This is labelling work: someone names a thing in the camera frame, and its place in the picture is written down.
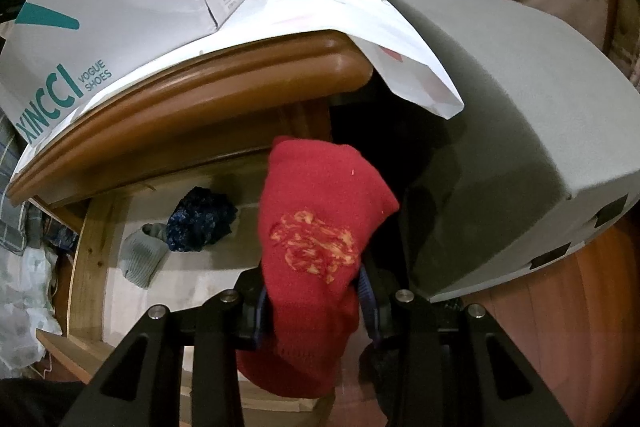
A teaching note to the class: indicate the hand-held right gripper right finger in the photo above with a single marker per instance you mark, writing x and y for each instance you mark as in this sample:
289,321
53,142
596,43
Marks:
367,302

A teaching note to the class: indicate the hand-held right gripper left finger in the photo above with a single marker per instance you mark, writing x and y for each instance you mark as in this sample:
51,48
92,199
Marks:
260,312

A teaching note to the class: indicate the wooden drawer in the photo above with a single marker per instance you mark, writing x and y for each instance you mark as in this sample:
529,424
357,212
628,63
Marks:
200,277

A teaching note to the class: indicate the red underwear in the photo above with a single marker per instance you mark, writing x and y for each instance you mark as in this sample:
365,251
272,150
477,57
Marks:
310,207

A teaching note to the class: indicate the dark blue floral underwear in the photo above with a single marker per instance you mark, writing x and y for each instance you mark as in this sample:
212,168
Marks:
200,219

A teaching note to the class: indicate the grey sock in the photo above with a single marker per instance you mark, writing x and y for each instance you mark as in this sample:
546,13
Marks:
142,257

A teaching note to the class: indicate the grey box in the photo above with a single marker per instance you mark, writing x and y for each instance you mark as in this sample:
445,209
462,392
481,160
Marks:
500,132

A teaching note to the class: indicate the white plastic bag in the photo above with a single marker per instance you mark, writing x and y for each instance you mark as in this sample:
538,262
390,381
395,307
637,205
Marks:
20,307

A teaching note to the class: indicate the grey checked cloth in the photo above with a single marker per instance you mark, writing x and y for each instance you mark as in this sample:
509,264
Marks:
20,222

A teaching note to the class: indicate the white paper cover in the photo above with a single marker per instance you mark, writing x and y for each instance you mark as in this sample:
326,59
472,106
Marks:
350,17

